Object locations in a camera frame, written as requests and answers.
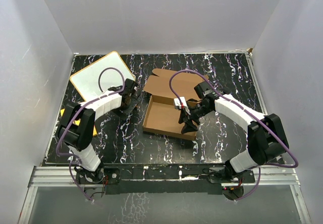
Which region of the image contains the whiteboard with orange frame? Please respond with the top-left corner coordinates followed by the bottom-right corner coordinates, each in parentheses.
top-left (70, 51), bottom-right (136, 101)

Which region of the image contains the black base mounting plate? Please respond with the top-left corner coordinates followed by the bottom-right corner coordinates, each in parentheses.
top-left (74, 163), bottom-right (255, 196)

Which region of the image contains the purple cable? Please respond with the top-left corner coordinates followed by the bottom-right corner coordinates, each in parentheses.
top-left (55, 67), bottom-right (126, 204)
top-left (169, 69), bottom-right (299, 204)

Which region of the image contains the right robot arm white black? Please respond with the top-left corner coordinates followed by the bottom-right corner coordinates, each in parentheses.
top-left (174, 82), bottom-right (289, 182)

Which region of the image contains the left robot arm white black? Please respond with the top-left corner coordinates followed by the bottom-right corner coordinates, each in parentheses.
top-left (56, 79), bottom-right (139, 183)

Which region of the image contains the yellow notebook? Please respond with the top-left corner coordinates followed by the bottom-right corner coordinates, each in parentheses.
top-left (59, 107), bottom-right (98, 137)

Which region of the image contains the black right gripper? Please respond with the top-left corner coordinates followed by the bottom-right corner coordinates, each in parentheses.
top-left (178, 101), bottom-right (212, 133)

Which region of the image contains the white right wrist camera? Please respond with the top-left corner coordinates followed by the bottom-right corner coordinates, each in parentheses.
top-left (173, 97), bottom-right (190, 115)

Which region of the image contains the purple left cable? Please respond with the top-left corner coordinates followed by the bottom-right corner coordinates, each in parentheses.
top-left (55, 67), bottom-right (126, 204)

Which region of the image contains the brown cardboard box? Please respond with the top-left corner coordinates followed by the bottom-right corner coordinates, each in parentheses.
top-left (143, 68), bottom-right (204, 141)

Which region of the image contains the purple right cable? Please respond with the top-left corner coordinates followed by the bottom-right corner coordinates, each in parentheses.
top-left (169, 69), bottom-right (299, 204)

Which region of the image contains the aluminium rail frame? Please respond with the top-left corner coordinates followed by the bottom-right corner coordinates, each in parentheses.
top-left (19, 167), bottom-right (311, 223)

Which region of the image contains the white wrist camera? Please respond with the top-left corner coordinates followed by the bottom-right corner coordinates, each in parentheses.
top-left (173, 97), bottom-right (190, 115)
top-left (108, 86), bottom-right (120, 92)

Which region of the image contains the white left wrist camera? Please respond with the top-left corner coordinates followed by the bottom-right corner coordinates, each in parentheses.
top-left (108, 86), bottom-right (120, 92)

